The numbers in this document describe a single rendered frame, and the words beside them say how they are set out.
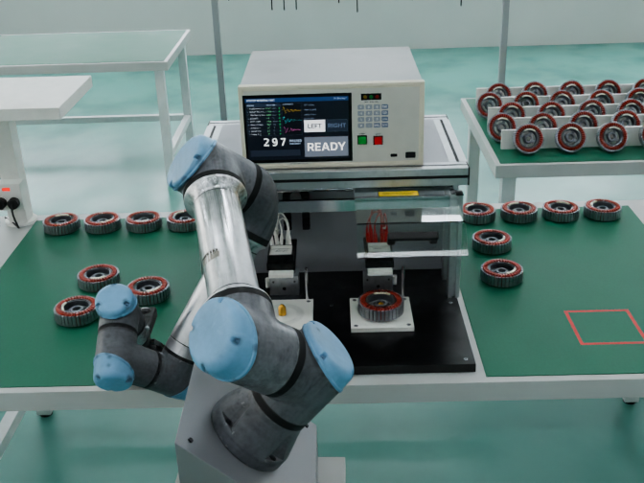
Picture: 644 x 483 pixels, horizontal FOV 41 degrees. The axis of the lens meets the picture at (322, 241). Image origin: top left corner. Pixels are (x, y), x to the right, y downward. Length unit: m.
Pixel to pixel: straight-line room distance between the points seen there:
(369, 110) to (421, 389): 0.66
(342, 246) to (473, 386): 0.59
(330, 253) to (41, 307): 0.77
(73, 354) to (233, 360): 0.91
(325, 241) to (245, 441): 0.98
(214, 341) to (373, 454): 1.68
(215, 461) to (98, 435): 1.75
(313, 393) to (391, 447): 1.59
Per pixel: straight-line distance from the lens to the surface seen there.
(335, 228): 2.28
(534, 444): 3.01
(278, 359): 1.31
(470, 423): 3.06
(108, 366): 1.63
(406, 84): 2.03
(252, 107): 2.05
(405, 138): 2.07
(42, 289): 2.46
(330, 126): 2.05
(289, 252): 2.10
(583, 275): 2.42
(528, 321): 2.17
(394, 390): 1.92
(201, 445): 1.40
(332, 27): 8.39
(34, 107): 2.46
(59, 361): 2.11
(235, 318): 1.27
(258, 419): 1.41
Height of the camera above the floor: 1.83
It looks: 25 degrees down
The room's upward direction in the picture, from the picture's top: 2 degrees counter-clockwise
